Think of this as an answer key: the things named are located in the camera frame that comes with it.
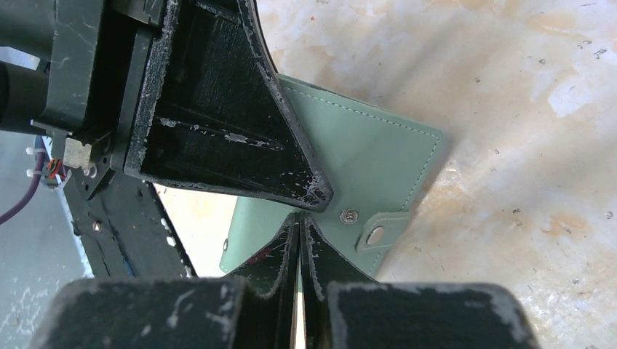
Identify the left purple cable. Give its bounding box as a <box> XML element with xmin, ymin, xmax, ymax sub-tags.
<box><xmin>0</xmin><ymin>137</ymin><xmax>47</xmax><ymax>226</ymax></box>

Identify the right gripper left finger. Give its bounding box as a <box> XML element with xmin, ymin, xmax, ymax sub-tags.
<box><xmin>29</xmin><ymin>213</ymin><xmax>299</xmax><ymax>348</ymax></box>

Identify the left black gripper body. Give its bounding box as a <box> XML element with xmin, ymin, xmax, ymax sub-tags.
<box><xmin>1</xmin><ymin>1</ymin><xmax>166</xmax><ymax>200</ymax></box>

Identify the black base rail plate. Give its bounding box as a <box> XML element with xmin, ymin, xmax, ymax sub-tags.
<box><xmin>63</xmin><ymin>170</ymin><xmax>196</xmax><ymax>278</ymax></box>

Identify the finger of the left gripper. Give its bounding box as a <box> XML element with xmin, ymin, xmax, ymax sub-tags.
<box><xmin>123</xmin><ymin>1</ymin><xmax>334</xmax><ymax>212</ymax></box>

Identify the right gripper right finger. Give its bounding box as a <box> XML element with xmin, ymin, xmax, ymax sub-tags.
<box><xmin>299</xmin><ymin>214</ymin><xmax>539</xmax><ymax>348</ymax></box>

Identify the green card holder wallet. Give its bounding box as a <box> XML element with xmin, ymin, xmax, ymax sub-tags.
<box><xmin>219</xmin><ymin>74</ymin><xmax>445</xmax><ymax>292</ymax></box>

